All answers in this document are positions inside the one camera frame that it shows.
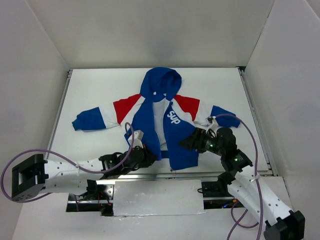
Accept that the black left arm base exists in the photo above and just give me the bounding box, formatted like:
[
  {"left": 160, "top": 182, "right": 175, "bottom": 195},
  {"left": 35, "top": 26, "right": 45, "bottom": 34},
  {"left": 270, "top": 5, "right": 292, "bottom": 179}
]
[{"left": 66, "top": 180, "right": 115, "bottom": 217}]

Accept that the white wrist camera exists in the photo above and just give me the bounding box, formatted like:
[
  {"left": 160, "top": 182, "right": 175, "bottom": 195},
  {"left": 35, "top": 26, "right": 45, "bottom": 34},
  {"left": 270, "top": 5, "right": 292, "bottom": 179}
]
[
  {"left": 128, "top": 130, "right": 144, "bottom": 148},
  {"left": 206, "top": 116, "right": 219, "bottom": 132}
]

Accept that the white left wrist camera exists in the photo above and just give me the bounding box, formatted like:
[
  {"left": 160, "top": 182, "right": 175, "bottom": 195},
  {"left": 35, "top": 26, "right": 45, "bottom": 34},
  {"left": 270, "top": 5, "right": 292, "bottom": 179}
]
[{"left": 128, "top": 130, "right": 144, "bottom": 148}]

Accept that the blue white red hooded jacket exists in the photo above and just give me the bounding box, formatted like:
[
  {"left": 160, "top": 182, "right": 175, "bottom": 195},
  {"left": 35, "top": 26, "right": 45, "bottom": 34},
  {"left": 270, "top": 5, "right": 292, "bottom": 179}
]
[{"left": 72, "top": 67, "right": 241, "bottom": 171}]

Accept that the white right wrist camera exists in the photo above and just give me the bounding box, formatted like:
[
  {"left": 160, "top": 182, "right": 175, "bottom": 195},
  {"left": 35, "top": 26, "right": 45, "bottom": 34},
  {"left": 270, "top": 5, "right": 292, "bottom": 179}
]
[{"left": 206, "top": 116, "right": 219, "bottom": 132}]

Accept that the white foam board front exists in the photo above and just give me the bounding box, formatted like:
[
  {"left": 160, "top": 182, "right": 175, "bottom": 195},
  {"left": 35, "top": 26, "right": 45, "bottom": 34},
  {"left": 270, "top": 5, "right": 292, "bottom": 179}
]
[{"left": 113, "top": 180, "right": 205, "bottom": 217}]

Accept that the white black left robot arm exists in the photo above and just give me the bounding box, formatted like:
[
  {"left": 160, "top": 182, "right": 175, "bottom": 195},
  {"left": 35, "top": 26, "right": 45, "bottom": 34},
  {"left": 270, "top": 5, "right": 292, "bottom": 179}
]
[{"left": 11, "top": 146, "right": 157, "bottom": 203}]

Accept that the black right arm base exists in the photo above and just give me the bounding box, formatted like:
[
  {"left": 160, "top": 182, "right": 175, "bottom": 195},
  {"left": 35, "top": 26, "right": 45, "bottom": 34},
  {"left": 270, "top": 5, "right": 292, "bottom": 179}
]
[{"left": 197, "top": 181, "right": 237, "bottom": 210}]

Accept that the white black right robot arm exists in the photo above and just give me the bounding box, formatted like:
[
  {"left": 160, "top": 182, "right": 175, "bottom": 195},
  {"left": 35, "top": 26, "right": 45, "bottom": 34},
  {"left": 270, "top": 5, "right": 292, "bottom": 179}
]
[{"left": 179, "top": 127, "right": 306, "bottom": 240}]

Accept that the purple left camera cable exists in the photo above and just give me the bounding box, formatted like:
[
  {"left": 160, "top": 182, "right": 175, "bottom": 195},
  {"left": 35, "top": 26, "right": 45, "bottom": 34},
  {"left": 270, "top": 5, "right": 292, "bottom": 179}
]
[{"left": 1, "top": 121, "right": 137, "bottom": 203}]

